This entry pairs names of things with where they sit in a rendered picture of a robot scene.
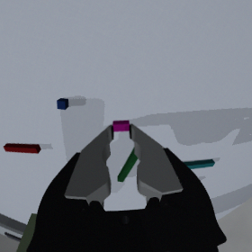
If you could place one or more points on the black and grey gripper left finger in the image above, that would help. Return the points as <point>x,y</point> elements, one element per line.
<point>83,179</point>

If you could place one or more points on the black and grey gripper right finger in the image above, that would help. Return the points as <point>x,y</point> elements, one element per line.
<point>161,174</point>

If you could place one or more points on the turquoise rod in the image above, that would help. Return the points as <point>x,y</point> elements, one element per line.
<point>200,163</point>

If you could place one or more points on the small magenta block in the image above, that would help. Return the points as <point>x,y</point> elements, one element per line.
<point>121,125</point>

